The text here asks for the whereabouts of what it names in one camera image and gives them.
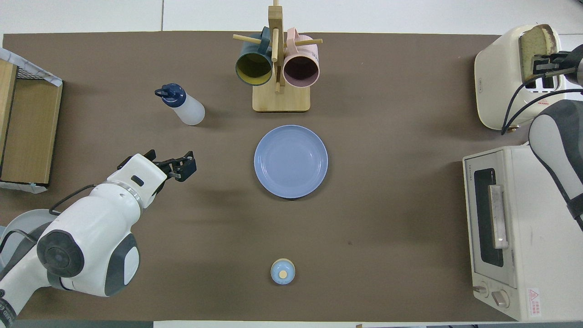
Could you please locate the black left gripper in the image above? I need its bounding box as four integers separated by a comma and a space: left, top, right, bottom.
118, 149, 197, 183

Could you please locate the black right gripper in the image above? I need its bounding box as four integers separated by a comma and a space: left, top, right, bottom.
532, 45, 583, 87

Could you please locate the toasted bread slice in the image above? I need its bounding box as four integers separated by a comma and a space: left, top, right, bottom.
519, 24, 557, 85

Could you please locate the blue-capped translucent squeeze bottle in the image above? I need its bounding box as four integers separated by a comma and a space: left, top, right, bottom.
154, 83, 206, 126

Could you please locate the periwinkle blue plate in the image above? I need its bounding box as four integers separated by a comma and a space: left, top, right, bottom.
254, 125, 328, 199

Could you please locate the pale grey plate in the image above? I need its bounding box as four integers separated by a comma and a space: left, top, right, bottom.
0, 209, 57, 269

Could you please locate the cream two-slot toaster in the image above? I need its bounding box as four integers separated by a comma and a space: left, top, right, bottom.
474, 25, 567, 131

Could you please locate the dark teal mug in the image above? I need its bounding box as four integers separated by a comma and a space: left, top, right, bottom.
235, 26, 274, 87

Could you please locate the wooden mug tree stand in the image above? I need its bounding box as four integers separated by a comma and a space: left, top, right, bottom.
232, 0, 323, 113

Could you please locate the pink mug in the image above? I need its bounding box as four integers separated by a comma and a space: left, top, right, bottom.
282, 27, 321, 89

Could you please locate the white toaster oven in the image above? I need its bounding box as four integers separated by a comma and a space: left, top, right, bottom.
462, 145, 583, 322

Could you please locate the brown table mat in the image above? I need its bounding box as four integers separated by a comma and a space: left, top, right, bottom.
0, 31, 562, 322

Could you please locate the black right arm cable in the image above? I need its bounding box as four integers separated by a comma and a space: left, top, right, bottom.
501, 68, 583, 136

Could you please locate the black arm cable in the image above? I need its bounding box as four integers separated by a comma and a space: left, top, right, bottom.
501, 68, 583, 136
0, 184, 96, 256

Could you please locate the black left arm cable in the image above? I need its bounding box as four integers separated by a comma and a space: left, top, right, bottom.
0, 184, 96, 256

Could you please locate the black wire basket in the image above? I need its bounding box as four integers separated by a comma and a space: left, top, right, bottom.
16, 64, 46, 82

